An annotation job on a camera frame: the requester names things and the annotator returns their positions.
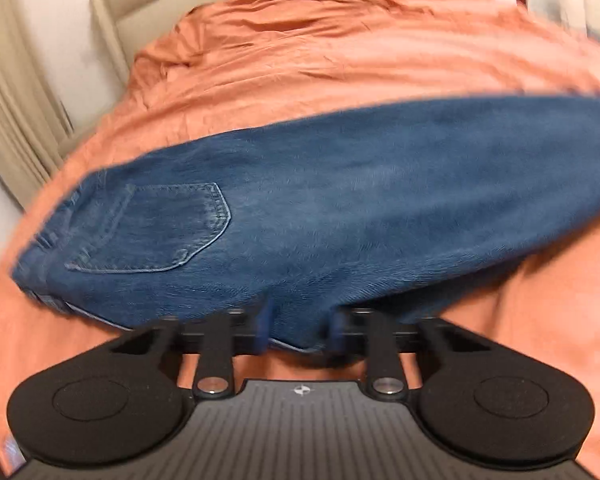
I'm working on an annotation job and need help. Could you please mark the blue denim pants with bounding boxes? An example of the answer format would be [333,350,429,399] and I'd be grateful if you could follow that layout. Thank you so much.
[11,91,600,353]

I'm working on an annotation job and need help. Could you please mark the beige upholstered headboard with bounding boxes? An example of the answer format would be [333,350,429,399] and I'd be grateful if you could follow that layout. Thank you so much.
[90,0,353,93]

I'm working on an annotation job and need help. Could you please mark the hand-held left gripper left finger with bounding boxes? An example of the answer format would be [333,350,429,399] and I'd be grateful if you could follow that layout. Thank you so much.
[109,301,274,400]

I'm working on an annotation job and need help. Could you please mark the beige curtain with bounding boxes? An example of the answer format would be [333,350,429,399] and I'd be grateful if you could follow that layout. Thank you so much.
[0,0,76,211]

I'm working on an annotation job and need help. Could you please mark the orange bed blanket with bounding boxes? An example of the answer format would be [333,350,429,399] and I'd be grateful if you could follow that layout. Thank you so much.
[0,0,600,480]

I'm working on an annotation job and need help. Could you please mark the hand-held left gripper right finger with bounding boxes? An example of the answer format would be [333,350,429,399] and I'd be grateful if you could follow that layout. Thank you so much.
[329,306,492,397]

